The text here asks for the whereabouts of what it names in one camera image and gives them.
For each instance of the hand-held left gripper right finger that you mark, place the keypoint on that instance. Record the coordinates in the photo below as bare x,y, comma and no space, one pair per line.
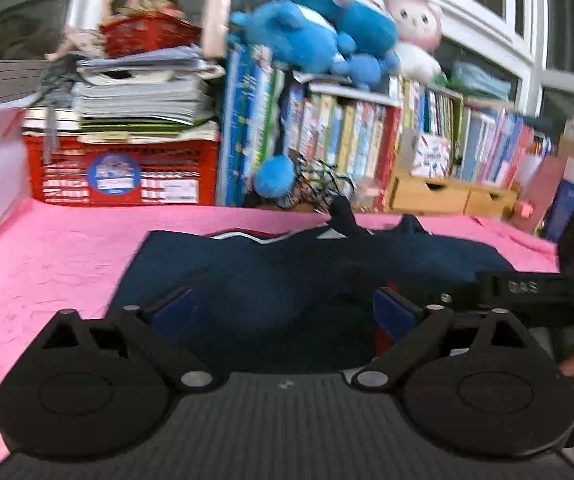
392,312

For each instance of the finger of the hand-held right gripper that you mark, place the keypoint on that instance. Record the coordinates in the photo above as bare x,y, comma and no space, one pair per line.
517,290

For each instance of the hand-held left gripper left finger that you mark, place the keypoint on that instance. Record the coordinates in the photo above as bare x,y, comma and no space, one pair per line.
173,312

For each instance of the navy blue garment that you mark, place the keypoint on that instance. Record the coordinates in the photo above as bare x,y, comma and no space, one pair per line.
267,280

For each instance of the pink paper bag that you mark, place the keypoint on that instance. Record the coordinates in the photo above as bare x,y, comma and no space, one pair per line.
539,195

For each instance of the pink blanket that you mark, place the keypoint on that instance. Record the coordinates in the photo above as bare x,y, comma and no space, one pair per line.
67,260

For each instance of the wooden drawer box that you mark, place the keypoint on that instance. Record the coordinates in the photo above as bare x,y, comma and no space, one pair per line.
432,192

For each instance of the red plastic crate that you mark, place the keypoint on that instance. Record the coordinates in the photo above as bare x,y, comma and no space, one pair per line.
167,175

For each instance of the blue plush ball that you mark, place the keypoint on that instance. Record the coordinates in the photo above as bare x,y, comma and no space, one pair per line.
274,177

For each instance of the row of children's books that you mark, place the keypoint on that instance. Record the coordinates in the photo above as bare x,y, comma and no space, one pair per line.
357,130

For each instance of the teal plastic bag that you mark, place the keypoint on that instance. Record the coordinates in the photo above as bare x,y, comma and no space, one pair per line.
482,80

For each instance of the stack of magazines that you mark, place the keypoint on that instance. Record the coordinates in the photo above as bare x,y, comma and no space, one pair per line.
137,100

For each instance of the red basket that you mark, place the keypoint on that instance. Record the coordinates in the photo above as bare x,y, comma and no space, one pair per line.
147,32

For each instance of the pink white bunny plush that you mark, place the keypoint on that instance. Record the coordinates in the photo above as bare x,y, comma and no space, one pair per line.
414,25

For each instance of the small doll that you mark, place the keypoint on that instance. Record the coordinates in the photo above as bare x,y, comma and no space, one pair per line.
147,2

